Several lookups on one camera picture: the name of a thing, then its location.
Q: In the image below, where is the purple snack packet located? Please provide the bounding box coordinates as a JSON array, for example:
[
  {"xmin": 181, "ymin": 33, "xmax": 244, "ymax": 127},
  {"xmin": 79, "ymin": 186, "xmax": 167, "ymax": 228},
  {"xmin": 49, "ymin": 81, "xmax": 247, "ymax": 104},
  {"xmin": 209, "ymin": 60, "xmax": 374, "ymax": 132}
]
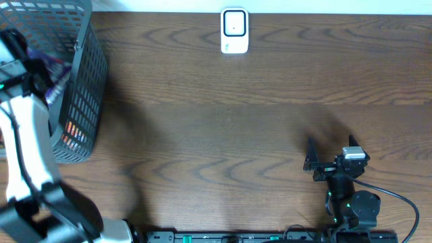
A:
[{"xmin": 27, "ymin": 48, "xmax": 72, "ymax": 106}]

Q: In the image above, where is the small orange snack packet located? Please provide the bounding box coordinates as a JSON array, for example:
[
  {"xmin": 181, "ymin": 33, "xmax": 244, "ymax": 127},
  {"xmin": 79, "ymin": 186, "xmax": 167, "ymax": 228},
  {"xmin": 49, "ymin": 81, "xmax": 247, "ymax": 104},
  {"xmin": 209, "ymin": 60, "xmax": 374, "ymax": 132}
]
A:
[{"xmin": 61, "ymin": 121, "xmax": 86, "ymax": 143}]

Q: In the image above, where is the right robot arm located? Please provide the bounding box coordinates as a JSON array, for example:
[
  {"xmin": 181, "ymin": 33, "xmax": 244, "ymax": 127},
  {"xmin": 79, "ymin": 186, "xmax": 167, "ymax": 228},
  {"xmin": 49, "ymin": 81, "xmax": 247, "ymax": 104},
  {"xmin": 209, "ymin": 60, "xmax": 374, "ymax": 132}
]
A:
[{"xmin": 303, "ymin": 135, "xmax": 381, "ymax": 242}]

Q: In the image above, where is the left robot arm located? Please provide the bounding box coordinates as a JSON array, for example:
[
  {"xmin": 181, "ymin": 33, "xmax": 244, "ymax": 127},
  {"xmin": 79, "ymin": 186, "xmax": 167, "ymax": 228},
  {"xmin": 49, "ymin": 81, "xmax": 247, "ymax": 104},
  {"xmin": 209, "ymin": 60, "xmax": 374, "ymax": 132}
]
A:
[{"xmin": 1, "ymin": 29, "xmax": 142, "ymax": 243}]

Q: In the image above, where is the white barcode scanner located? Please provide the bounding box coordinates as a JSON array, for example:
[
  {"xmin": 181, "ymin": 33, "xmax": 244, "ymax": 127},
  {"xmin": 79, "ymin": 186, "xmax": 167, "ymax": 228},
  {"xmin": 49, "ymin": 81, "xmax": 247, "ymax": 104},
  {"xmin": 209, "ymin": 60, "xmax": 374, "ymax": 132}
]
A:
[{"xmin": 220, "ymin": 7, "xmax": 249, "ymax": 54}]

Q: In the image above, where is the dark grey plastic mesh basket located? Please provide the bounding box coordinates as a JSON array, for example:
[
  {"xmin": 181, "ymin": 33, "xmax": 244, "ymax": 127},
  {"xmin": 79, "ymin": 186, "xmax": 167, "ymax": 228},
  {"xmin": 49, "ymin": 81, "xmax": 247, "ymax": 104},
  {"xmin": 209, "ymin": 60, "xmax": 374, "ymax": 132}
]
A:
[{"xmin": 1, "ymin": 0, "xmax": 107, "ymax": 163}]

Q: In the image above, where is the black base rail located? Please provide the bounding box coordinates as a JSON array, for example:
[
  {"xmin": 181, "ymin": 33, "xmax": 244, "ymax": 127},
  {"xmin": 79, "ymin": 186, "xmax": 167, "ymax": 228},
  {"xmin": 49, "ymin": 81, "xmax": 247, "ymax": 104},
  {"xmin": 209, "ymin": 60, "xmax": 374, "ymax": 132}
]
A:
[{"xmin": 145, "ymin": 231, "xmax": 398, "ymax": 243}]

